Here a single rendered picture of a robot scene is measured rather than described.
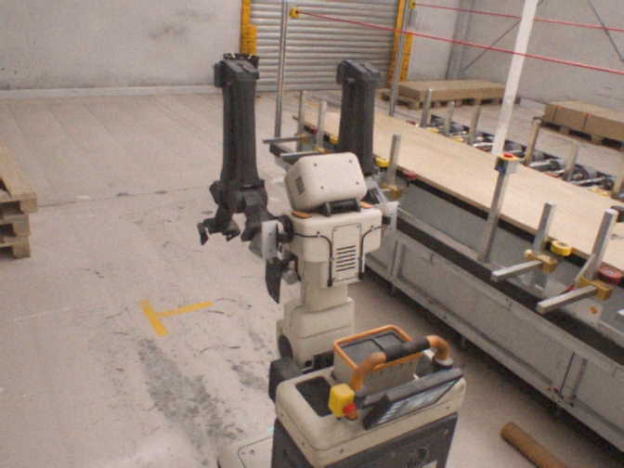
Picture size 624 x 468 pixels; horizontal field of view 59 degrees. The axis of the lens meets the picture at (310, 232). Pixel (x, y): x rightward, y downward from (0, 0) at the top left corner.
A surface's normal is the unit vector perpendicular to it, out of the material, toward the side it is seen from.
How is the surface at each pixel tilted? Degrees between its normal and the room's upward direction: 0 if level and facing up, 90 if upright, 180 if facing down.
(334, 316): 82
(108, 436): 0
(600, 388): 91
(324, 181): 47
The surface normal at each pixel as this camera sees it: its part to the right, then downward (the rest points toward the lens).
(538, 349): -0.84, 0.15
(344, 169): 0.43, -0.32
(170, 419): 0.08, -0.91
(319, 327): 0.51, 0.27
